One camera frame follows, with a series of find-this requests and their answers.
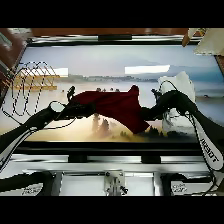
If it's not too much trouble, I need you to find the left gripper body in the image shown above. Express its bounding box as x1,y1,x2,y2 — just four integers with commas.
73,102,98,119

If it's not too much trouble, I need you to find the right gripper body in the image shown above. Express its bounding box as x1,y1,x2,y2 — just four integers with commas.
141,99,168,122

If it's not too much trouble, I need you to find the dark red garment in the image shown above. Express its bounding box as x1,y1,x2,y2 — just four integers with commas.
68,84,151,135

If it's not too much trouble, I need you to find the white garment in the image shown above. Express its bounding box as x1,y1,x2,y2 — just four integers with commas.
156,70,198,135

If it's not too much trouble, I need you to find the cream garment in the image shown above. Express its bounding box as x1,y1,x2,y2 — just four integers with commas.
192,28,224,57

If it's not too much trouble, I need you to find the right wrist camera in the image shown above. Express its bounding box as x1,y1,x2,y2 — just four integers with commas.
150,87,163,103

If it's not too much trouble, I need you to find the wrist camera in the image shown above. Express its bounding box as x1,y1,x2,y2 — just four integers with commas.
150,87,163,103
66,85,77,103

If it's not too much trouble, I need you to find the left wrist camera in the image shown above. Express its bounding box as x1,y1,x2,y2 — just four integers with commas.
66,85,77,103

